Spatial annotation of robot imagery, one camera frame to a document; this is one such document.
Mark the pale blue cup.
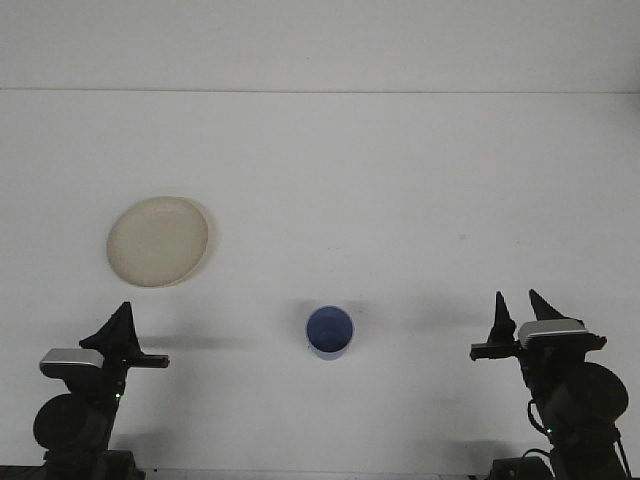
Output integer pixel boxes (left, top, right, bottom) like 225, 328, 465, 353
305, 304, 355, 362

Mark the pale round plate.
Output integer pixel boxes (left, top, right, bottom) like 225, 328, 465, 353
106, 195, 220, 290

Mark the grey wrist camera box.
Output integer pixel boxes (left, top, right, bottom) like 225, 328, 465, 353
517, 319, 589, 351
39, 348, 105, 379

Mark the looped black wrist cable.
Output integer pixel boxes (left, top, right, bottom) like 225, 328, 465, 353
526, 399, 551, 439

